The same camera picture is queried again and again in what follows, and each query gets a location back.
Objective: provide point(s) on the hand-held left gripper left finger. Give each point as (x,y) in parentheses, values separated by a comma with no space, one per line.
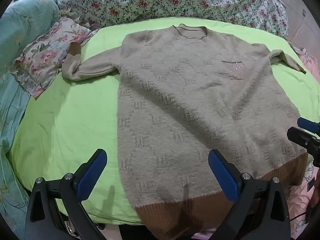
(91,176)

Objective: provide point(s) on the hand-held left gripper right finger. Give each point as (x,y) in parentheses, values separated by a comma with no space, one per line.
(222,177)

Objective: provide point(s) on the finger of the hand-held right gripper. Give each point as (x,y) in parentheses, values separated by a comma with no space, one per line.
(304,123)
(303,138)

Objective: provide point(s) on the beige knit sweater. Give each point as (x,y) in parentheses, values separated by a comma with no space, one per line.
(187,105)

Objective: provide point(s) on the pink printed cloth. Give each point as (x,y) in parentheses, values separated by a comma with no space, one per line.
(298,202)

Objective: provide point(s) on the light green bed sheet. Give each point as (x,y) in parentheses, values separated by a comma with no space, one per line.
(75,117)

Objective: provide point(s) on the pastel floral ruffled pillow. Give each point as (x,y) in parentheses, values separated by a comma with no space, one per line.
(45,55)

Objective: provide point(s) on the teal floral quilt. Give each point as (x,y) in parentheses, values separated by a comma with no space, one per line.
(22,17)

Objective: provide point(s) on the white red-flowered quilt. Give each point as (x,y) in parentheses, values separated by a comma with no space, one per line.
(150,0)

